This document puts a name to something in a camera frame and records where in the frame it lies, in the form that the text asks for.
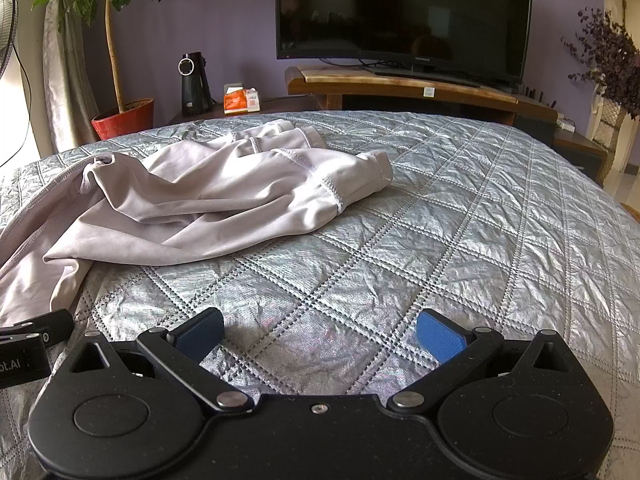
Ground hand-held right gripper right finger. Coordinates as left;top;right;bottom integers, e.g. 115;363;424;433
386;309;577;413

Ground dark wooden television cabinet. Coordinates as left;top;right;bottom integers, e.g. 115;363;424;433
167;95;608;181

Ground lilac pants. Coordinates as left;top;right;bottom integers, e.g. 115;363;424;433
0;119;393;328

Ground purple dried plant woven vase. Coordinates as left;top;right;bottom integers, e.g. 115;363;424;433
562;7;640;186

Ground black standing fan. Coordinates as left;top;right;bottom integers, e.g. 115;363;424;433
0;0;21;81

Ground silver quilted table cover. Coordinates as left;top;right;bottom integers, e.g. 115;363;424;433
0;110;640;480

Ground green tree in red pot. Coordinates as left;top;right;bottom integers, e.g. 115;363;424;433
32;0;163;142

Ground black flat television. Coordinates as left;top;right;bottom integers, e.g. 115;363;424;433
275;0;534;93

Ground black router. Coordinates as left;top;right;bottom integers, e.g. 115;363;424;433
520;85;557;109

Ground light wooden television riser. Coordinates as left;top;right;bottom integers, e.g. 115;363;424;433
285;65;521;111

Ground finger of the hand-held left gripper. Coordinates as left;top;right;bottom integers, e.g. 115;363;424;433
0;310;74;347

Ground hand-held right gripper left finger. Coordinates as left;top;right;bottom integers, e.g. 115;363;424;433
65;307;253;413

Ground black cone speaker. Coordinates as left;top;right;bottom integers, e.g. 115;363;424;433
178;51;213;116

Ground orange tissue box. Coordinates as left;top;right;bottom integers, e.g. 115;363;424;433
223;87;261;116

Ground grey silky curtain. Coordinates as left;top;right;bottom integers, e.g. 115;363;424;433
20;0;101;156

